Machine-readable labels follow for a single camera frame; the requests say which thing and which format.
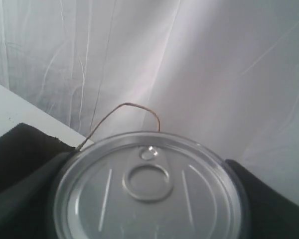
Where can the brown paper bag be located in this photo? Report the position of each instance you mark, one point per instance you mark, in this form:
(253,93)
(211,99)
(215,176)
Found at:
(23,150)

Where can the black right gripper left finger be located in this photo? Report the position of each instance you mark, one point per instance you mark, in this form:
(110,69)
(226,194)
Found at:
(23,206)

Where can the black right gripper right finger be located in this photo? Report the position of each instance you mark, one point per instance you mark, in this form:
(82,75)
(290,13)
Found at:
(272,215)

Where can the white backdrop curtain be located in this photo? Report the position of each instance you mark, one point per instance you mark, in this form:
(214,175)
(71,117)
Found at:
(224,73)

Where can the dark grain can clear lid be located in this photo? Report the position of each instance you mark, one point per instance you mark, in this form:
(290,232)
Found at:
(147,185)

